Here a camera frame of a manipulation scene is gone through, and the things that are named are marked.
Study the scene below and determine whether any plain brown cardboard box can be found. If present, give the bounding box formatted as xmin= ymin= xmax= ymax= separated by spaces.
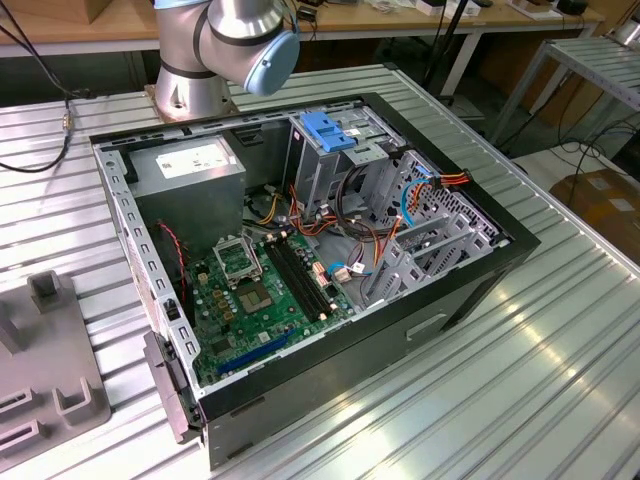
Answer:
xmin=82 ymin=0 xmax=157 ymax=25

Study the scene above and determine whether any green motherboard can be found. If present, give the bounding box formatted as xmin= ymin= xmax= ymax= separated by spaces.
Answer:
xmin=187 ymin=232 xmax=359 ymax=386

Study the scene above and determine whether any orange yellow wire bundle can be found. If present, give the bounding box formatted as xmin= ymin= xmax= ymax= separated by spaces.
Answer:
xmin=242 ymin=183 xmax=351 ymax=242

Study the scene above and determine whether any black RAM slot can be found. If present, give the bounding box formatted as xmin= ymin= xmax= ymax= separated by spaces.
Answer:
xmin=278 ymin=237 xmax=334 ymax=315
xmin=263 ymin=239 xmax=321 ymax=322

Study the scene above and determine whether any grey parts rack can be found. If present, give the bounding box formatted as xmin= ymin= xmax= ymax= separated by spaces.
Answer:
xmin=0 ymin=269 xmax=114 ymax=461

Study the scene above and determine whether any grey plastic case handle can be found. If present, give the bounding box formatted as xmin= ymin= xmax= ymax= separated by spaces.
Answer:
xmin=143 ymin=329 xmax=206 ymax=445

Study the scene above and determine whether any orange red power wire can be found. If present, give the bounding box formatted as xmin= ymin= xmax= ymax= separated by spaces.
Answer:
xmin=372 ymin=168 xmax=474 ymax=274

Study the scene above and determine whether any grey optical drive cage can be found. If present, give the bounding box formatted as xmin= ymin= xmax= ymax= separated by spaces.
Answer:
xmin=282 ymin=102 xmax=406 ymax=221

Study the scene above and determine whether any CPU socket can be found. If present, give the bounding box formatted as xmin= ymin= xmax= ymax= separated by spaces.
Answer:
xmin=234 ymin=280 xmax=277 ymax=317

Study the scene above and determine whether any blue expansion slot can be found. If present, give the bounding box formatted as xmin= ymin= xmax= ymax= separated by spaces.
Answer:
xmin=215 ymin=327 xmax=296 ymax=376

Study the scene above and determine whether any grey power supply unit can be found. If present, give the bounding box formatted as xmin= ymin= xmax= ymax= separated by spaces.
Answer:
xmin=127 ymin=134 xmax=247 ymax=256

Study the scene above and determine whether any blue data wire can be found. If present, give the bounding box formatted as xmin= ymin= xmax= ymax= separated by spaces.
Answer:
xmin=399 ymin=166 xmax=432 ymax=230

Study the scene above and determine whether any white power supply label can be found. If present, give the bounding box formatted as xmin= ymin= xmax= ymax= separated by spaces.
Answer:
xmin=155 ymin=144 xmax=237 ymax=179

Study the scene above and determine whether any metal socket cover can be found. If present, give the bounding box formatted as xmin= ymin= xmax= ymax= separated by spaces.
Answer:
xmin=212 ymin=233 xmax=264 ymax=290

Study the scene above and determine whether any black open PC case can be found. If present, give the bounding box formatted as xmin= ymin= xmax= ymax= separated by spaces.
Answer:
xmin=88 ymin=91 xmax=543 ymax=471

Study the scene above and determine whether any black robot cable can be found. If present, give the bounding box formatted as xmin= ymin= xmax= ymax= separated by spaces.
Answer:
xmin=0 ymin=14 xmax=96 ymax=174

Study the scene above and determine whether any blue plastic drive latch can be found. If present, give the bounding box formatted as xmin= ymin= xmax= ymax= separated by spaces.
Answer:
xmin=301 ymin=112 xmax=359 ymax=155

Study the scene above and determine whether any grey perforated disk bay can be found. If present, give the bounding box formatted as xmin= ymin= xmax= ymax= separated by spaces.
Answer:
xmin=359 ymin=149 xmax=511 ymax=309

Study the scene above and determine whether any wooden workbench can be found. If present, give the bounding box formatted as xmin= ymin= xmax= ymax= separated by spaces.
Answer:
xmin=0 ymin=0 xmax=606 ymax=96

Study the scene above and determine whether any labelled cardboard box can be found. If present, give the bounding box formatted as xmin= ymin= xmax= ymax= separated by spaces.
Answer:
xmin=549 ymin=168 xmax=640 ymax=251

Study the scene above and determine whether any silver metal cylinder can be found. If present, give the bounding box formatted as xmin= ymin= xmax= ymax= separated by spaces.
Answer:
xmin=612 ymin=19 xmax=640 ymax=47

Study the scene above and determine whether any blue wire with white plug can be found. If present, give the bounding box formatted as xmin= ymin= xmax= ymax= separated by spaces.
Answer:
xmin=329 ymin=258 xmax=375 ymax=285

